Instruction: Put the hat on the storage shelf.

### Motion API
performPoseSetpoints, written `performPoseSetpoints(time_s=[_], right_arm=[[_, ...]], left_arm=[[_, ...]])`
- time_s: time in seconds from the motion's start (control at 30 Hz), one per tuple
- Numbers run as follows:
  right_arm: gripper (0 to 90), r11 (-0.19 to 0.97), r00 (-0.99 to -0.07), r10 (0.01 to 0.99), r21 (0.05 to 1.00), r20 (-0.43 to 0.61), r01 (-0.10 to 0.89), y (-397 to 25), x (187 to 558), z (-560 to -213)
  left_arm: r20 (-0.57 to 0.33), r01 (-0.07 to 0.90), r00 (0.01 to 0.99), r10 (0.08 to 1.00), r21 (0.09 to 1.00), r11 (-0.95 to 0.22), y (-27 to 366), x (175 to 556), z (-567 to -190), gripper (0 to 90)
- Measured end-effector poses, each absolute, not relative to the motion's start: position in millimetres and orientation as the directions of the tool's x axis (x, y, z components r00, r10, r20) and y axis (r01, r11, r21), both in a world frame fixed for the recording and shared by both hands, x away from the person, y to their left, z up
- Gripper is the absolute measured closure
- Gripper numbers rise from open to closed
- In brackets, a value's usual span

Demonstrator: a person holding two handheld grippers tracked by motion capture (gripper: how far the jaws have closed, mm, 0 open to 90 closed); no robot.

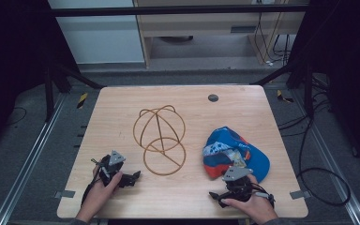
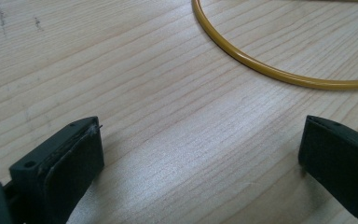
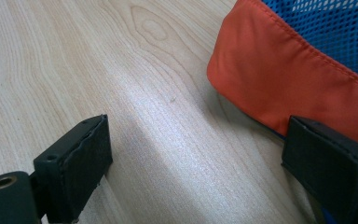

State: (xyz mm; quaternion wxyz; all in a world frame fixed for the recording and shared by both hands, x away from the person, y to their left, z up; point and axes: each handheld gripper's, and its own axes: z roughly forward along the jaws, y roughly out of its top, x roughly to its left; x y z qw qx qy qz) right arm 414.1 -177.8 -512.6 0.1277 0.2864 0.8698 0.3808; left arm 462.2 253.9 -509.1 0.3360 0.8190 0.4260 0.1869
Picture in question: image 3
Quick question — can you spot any blue mesh bag orange trim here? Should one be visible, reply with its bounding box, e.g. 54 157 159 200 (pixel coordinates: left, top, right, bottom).
206 0 358 224

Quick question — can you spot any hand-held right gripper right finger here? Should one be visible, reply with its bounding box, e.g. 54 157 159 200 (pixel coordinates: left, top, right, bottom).
281 115 358 224

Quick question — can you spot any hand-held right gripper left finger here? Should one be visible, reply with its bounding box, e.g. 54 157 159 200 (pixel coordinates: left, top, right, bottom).
33 114 114 224

